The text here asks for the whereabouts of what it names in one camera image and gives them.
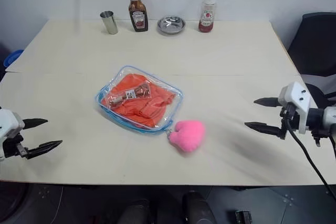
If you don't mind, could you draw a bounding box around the stainless steel cup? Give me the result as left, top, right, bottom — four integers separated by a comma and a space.
99, 10, 119, 35

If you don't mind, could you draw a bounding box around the white-capped red ketchup bottle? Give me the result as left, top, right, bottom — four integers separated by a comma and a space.
198, 0, 218, 34

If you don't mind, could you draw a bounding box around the dark Heinz sauce bottle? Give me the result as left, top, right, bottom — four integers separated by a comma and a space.
127, 0, 149, 33

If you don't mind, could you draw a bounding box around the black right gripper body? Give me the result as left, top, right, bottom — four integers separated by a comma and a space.
278, 102, 300, 140

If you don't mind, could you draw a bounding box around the pink plush charm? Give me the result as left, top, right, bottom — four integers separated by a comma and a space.
167, 120, 206, 154

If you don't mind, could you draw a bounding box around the small black box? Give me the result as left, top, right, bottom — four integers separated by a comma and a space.
234, 210, 253, 224

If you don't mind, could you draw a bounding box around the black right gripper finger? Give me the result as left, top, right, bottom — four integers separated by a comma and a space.
253, 97, 280, 108
244, 121, 286, 138

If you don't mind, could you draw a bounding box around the black office chair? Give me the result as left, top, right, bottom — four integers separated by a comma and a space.
287, 12, 336, 107

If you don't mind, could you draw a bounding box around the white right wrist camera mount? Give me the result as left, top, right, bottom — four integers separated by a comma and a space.
278, 81, 312, 134

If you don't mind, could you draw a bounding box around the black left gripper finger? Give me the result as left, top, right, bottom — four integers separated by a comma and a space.
23, 118, 49, 131
26, 140, 64, 160

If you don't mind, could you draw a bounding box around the clear pouch with orange cloth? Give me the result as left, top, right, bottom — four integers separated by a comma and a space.
92, 65, 184, 137

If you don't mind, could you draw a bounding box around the small brown labelled packet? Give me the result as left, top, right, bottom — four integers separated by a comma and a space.
108, 83, 153, 110

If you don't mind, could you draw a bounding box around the round stainless steel dish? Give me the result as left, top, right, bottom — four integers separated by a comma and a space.
156, 15, 187, 36

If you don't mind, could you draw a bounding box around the metal keychain clasp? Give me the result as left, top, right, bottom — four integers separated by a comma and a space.
164, 127, 175, 141

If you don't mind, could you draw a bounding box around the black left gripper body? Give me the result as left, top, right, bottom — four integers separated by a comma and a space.
1, 134, 29, 159

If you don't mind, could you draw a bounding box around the orange cloth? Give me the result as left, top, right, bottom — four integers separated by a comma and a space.
101, 73, 176, 130

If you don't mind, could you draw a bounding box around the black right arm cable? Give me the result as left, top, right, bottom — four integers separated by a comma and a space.
285, 103, 336, 201

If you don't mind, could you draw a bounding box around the blue plastic bowl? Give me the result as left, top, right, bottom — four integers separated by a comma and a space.
3, 49, 25, 68

